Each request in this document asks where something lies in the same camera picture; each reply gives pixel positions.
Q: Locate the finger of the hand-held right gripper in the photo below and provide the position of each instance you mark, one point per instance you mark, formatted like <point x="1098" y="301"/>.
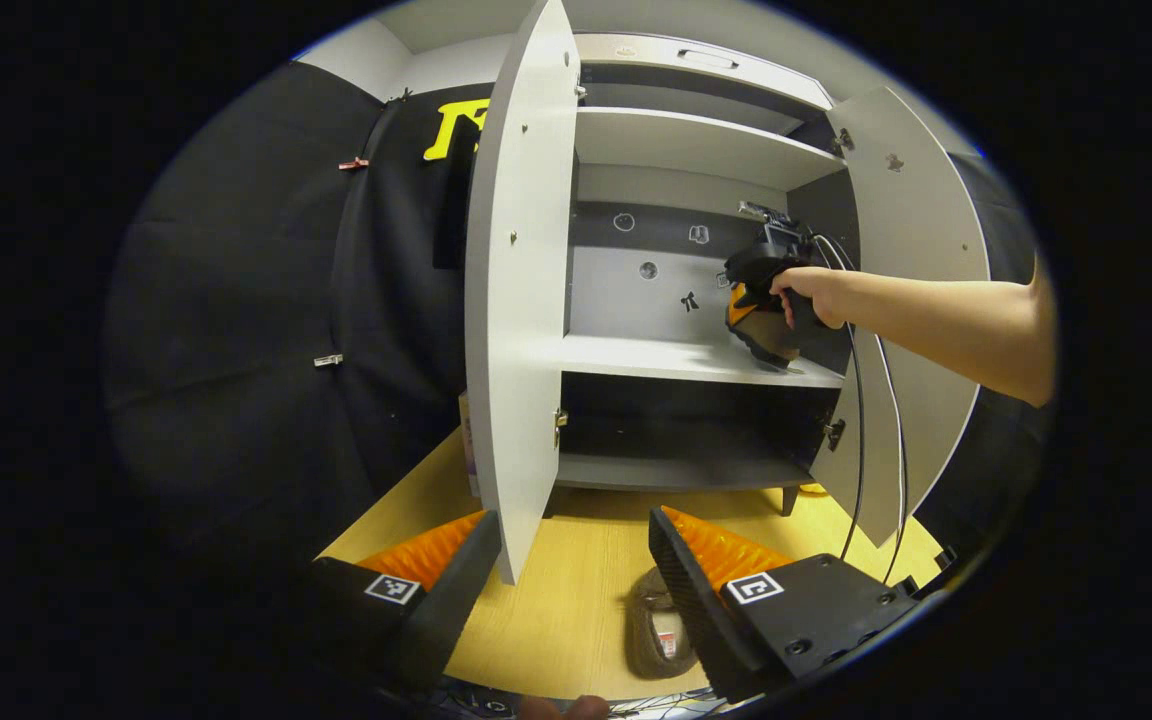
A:
<point x="739" y="312"/>

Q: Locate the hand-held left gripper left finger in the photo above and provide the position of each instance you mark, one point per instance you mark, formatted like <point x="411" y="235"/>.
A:
<point x="451" y="615"/>

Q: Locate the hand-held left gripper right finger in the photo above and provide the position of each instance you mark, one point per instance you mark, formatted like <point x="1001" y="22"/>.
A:
<point x="696" y="610"/>

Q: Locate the grey shoe cabinet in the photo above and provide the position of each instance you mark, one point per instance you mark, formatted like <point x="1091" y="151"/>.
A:
<point x="696" y="140"/>

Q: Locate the grey cabinet door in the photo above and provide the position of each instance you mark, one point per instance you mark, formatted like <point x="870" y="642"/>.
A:
<point x="926" y="200"/>
<point x="516" y="300"/>

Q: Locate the beige cabinet drawer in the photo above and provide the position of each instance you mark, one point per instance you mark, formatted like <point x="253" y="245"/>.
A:
<point x="636" y="55"/>

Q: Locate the small printed box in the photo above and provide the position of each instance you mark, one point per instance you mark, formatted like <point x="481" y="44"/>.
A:
<point x="468" y="445"/>

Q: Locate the silver clip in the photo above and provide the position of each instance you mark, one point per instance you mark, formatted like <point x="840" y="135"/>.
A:
<point x="328" y="360"/>

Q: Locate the black backdrop cloth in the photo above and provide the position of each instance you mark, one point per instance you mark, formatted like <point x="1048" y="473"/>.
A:
<point x="236" y="350"/>

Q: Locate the black binder clip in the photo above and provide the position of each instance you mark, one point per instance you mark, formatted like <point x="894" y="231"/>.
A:
<point x="401" y="95"/>

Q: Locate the red clip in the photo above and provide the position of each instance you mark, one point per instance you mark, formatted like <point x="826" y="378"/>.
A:
<point x="354" y="163"/>

